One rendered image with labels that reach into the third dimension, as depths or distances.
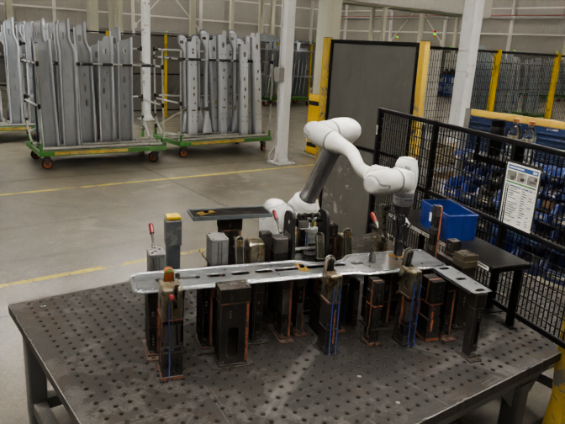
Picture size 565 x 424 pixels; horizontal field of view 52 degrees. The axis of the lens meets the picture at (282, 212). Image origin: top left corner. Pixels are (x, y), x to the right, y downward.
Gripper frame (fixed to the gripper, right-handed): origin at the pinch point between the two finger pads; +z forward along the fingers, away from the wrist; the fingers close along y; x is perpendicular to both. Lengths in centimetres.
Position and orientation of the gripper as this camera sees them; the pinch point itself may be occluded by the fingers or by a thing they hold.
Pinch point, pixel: (398, 247)
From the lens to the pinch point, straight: 267.5
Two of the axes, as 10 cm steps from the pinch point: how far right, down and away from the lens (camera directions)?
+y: 3.4, 2.7, -9.0
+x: 9.4, -0.5, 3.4
